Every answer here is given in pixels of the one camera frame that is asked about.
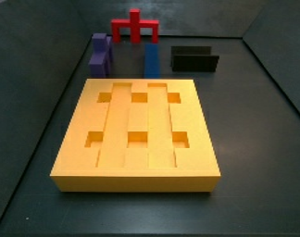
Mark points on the black block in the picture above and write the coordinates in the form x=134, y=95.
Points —
x=192, y=59

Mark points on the blue rectangular block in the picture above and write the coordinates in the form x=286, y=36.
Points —
x=150, y=62

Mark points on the purple stepped block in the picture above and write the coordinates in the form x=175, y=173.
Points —
x=100, y=56

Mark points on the yellow slotted board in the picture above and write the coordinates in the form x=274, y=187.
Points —
x=136, y=139

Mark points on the red cross-shaped block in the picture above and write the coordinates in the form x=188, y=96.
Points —
x=135, y=24

